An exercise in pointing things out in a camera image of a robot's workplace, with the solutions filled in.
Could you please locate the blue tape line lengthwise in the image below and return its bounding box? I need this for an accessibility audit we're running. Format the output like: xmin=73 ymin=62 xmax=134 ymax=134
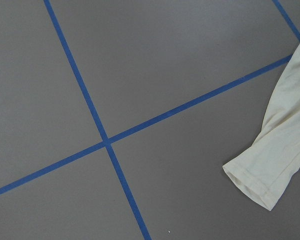
xmin=44 ymin=0 xmax=151 ymax=240

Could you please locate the cream long-sleeve graphic shirt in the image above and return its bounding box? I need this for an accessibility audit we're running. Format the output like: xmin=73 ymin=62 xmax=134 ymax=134
xmin=222 ymin=44 xmax=300 ymax=211

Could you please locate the blue tape line far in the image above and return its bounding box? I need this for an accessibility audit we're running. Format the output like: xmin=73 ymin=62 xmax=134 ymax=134
xmin=272 ymin=0 xmax=300 ymax=42

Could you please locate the blue tape line crosswise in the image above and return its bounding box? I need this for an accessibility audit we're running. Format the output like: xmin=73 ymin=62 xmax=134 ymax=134
xmin=0 ymin=55 xmax=292 ymax=195

